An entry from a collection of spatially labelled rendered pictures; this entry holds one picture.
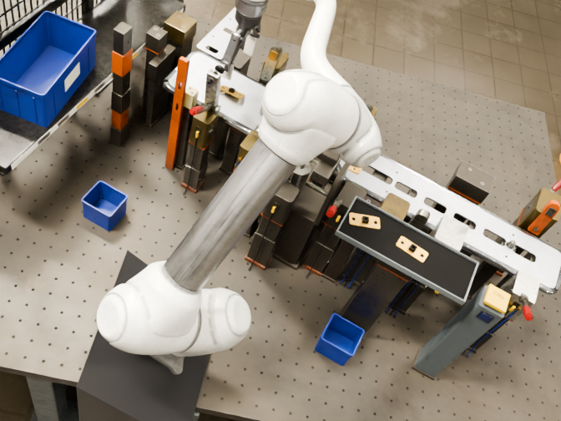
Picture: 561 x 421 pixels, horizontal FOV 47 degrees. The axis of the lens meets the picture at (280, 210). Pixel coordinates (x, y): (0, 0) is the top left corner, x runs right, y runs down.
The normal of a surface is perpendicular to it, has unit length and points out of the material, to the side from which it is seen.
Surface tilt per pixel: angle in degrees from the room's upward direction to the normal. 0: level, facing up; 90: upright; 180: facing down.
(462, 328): 90
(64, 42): 90
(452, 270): 0
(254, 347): 0
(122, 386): 42
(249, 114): 0
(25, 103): 90
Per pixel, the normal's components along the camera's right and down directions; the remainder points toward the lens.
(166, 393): 0.81, -0.25
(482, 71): 0.22, -0.56
